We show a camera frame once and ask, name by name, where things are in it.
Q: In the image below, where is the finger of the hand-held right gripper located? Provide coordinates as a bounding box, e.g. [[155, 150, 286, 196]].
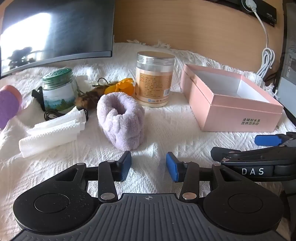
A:
[[254, 132, 296, 147], [210, 146, 296, 166]]

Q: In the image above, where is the purple and pink sponge roll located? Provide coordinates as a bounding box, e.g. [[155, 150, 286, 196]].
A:
[[0, 85, 23, 130]]

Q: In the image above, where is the brown furry keychain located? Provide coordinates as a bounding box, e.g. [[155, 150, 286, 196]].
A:
[[74, 77, 112, 110]]

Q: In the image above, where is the lavender terry headband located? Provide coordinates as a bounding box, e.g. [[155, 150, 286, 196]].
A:
[[97, 92, 146, 151]]

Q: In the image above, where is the clear plastic jar beige label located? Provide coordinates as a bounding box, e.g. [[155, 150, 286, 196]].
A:
[[135, 51, 176, 107]]

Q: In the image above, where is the orange plush flower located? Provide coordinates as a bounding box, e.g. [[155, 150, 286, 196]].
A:
[[104, 78, 136, 98]]

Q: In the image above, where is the black cable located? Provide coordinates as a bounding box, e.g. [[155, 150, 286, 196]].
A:
[[32, 86, 89, 121]]

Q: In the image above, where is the white textured blanket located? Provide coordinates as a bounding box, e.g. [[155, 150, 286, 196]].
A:
[[0, 39, 296, 232]]

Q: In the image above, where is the pink cardboard box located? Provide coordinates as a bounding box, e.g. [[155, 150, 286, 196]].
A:
[[180, 64, 284, 132]]

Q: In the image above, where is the white charger plug with cable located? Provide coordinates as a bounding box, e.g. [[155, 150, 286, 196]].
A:
[[242, 0, 276, 77]]

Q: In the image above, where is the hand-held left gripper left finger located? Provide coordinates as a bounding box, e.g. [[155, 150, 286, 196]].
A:
[[55, 151, 132, 202]]

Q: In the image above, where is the black curved monitor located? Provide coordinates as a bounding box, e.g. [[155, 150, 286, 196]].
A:
[[0, 0, 115, 77]]

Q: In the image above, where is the green lid glass jar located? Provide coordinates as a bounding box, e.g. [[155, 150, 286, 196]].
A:
[[42, 68, 79, 113]]

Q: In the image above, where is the black power strip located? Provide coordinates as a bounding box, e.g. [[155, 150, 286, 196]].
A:
[[208, 0, 277, 26]]

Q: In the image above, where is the white paper tissue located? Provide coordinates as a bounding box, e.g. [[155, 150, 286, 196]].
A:
[[19, 124, 85, 158], [26, 107, 87, 135]]

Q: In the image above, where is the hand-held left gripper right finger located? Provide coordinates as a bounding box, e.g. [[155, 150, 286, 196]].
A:
[[166, 152, 242, 202]]

